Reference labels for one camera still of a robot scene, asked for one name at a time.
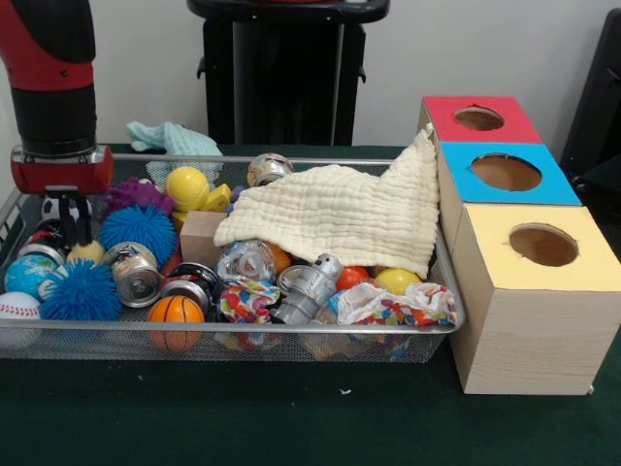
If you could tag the mint green muslin cloth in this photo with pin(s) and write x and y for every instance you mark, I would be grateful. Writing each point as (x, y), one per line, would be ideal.
(179, 138)

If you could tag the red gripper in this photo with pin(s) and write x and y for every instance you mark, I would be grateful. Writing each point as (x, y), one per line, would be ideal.
(63, 175)

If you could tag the cream muslin cloth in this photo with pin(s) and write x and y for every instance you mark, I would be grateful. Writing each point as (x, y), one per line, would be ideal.
(339, 213)

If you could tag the wooden box with three holes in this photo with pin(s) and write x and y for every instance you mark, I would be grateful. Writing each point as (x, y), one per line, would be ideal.
(533, 335)

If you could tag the small orange basketball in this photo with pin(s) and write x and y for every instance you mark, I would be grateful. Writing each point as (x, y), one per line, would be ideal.
(175, 310)

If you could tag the dark green table cloth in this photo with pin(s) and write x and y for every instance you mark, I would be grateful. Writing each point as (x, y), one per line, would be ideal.
(291, 412)

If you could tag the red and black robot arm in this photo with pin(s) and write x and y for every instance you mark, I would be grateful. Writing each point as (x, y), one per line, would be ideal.
(48, 73)

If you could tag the yellow duck plush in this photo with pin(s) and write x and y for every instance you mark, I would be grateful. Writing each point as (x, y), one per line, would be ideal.
(87, 252)

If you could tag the globe print ball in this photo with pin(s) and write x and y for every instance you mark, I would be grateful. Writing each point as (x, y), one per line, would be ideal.
(26, 274)

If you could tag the blue spiky ball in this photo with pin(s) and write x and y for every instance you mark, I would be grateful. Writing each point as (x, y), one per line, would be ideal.
(80, 291)
(138, 230)

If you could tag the silver mesh bin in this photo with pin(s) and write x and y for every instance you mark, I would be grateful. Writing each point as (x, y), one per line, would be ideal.
(291, 342)

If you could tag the small white baseball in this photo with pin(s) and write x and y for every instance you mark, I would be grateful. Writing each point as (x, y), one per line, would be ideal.
(18, 307)

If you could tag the yellow tennis ball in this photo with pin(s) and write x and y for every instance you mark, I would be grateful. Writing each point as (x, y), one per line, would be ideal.
(186, 188)

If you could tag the black chair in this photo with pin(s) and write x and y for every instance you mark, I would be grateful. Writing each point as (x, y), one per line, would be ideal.
(599, 97)

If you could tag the silver plastic toy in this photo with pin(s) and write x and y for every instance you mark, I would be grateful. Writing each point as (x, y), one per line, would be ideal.
(310, 291)

